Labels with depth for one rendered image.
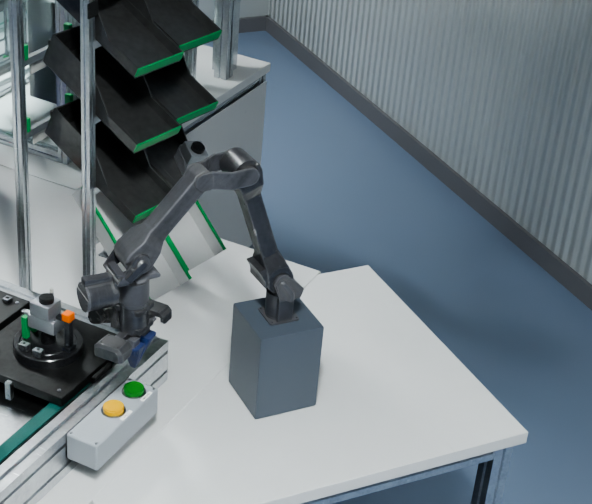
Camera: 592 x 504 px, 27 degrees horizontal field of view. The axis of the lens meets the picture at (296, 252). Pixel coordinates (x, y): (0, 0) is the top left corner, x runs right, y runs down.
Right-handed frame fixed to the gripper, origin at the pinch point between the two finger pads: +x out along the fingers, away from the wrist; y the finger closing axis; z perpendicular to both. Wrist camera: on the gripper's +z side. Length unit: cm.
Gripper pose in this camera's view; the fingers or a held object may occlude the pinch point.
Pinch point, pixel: (133, 351)
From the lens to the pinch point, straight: 243.0
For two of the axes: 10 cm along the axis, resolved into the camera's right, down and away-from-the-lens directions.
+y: -4.4, 4.3, -7.9
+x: -0.7, 8.6, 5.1
